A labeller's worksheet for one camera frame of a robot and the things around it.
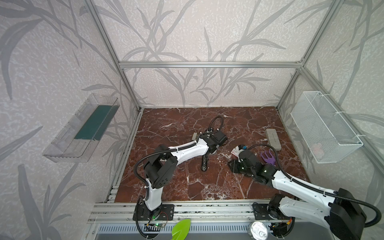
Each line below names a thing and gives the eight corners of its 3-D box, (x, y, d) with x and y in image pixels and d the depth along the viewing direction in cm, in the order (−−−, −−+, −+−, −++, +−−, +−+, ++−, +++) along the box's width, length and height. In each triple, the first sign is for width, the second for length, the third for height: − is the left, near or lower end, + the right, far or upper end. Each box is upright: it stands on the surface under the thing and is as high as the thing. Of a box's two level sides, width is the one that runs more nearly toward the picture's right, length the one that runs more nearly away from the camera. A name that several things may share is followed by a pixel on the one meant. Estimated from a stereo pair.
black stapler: (201, 171, 90) (201, 169, 87) (201, 157, 96) (201, 155, 93) (206, 171, 90) (206, 169, 87) (206, 157, 96) (206, 155, 93)
